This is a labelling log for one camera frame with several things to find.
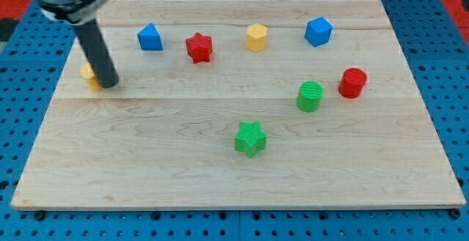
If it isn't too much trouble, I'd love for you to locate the green cylinder block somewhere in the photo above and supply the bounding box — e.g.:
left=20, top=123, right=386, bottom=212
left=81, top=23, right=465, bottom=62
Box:
left=296, top=81, right=323, bottom=113

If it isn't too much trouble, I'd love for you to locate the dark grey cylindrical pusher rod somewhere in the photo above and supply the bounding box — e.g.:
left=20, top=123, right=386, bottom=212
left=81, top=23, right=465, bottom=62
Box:
left=73, top=19, right=119, bottom=89

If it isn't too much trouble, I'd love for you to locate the light wooden board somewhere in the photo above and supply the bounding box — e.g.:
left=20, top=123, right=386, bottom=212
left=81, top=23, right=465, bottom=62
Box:
left=11, top=0, right=466, bottom=211

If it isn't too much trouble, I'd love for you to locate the yellow heart block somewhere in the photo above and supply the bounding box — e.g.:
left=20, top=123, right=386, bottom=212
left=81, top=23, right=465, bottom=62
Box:
left=81, top=63, right=102, bottom=92

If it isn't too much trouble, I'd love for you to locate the red star block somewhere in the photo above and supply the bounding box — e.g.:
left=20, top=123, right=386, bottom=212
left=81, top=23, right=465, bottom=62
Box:
left=185, top=32, right=213, bottom=64

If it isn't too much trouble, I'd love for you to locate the blue cube block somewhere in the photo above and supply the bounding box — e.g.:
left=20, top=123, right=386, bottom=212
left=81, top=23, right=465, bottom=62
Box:
left=304, top=17, right=333, bottom=47

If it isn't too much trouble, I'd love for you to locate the blue triangle block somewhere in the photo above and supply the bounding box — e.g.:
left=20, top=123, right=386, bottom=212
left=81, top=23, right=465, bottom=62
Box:
left=137, top=23, right=163, bottom=51

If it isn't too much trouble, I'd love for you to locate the yellow hexagon block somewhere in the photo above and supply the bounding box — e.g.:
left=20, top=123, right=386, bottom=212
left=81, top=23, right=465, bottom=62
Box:
left=246, top=23, right=267, bottom=52

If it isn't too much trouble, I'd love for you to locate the green star block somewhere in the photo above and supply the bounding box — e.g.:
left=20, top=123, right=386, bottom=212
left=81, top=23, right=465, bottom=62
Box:
left=234, top=121, right=267, bottom=159

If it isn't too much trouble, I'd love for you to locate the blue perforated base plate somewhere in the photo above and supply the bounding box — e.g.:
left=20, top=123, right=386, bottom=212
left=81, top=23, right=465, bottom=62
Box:
left=1, top=0, right=468, bottom=240

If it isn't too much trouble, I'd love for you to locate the red cylinder block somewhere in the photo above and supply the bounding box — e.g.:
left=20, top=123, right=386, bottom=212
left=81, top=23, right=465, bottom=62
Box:
left=338, top=67, right=368, bottom=99

